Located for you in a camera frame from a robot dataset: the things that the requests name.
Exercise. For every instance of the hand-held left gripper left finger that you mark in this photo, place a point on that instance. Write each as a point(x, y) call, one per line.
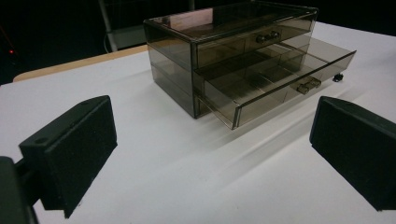
point(77, 149)

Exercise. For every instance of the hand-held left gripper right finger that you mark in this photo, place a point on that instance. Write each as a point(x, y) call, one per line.
point(358, 149)

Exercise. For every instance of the small black object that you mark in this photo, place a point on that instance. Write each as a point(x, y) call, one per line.
point(337, 77)

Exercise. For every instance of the white table cover sheet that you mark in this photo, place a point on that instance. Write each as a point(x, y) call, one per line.
point(174, 174)

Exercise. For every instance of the wide smoky transparent divided drawer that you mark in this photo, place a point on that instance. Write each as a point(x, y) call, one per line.
point(264, 102)

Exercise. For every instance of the metal stand with shelf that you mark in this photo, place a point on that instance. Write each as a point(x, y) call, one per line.
point(124, 35)

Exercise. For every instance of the smoky transparent drawer organizer box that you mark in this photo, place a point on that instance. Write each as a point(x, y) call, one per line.
point(169, 53)

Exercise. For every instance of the smoky transparent drawer round knobs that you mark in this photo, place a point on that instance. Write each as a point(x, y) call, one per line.
point(224, 51)

